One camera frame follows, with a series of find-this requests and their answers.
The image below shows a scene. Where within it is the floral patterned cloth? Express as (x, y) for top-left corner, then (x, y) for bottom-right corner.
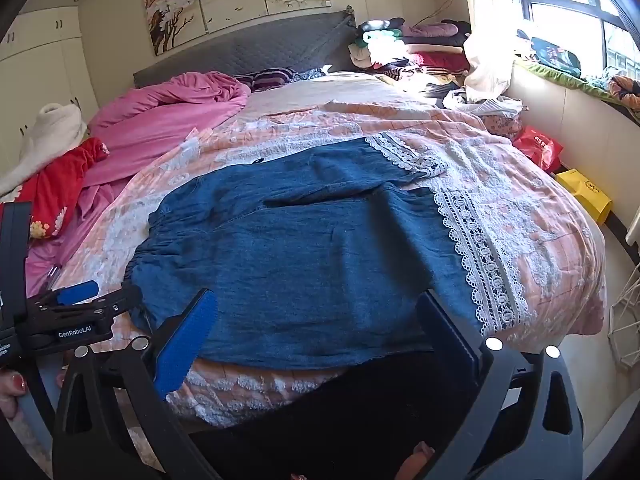
(481, 114), (522, 149)

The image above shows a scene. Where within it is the white wire rack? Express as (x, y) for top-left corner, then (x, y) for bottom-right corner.
(602, 260), (640, 377)

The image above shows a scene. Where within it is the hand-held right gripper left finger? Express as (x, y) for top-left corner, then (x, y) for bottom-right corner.
(52, 287), (221, 480)

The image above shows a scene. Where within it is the orange and dark cloth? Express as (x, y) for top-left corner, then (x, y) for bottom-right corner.
(607, 75), (640, 112)

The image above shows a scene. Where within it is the pile of folded clothes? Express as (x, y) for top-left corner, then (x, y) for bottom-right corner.
(348, 16), (474, 87)

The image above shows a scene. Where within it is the pink duvet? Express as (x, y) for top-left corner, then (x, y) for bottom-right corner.
(25, 71), (252, 297)

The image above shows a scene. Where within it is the blue denim pants lace trim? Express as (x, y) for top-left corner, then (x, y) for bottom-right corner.
(129, 132), (533, 372)

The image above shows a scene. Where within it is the cream curtain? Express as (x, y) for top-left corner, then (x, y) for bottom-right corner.
(450, 0), (527, 102)

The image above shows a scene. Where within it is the grey padded headboard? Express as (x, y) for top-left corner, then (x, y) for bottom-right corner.
(132, 6), (359, 90)

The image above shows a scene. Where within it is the white striped garment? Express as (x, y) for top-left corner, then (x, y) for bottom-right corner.
(442, 87), (524, 119)

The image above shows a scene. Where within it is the white fluffy blanket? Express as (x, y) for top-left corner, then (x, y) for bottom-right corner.
(0, 103), (89, 199)

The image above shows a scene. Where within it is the person's dark clothing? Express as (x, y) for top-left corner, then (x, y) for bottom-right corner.
(190, 352), (481, 480)

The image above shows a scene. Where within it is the dark green printed bag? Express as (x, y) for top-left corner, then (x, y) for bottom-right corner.
(517, 30), (583, 79)

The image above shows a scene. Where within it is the dark striped pillow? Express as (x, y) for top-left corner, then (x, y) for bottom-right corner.
(235, 67), (302, 92)

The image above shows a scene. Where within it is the yellow box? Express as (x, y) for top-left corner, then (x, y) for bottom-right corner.
(555, 169), (614, 225)

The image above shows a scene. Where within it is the red floral blanket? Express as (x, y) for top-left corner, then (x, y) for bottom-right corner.
(0, 137), (110, 239)

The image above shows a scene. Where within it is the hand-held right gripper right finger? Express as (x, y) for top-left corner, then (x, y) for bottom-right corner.
(417, 290), (586, 480)

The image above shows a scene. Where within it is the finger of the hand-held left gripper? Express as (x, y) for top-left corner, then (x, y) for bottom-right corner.
(30, 280), (101, 312)
(95, 282), (142, 323)

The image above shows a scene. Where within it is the person's left hand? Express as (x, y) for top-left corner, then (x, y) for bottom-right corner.
(0, 367), (28, 421)

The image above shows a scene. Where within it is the peach bear blanket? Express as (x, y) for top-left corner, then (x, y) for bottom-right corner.
(50, 72), (608, 428)

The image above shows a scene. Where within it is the cream wardrobe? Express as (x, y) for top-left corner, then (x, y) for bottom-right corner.
(0, 7), (101, 161)

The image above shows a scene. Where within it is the red plastic bag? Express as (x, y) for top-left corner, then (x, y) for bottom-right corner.
(512, 125), (565, 174)

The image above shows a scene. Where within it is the green windowsill mat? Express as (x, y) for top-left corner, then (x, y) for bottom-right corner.
(515, 57), (640, 122)

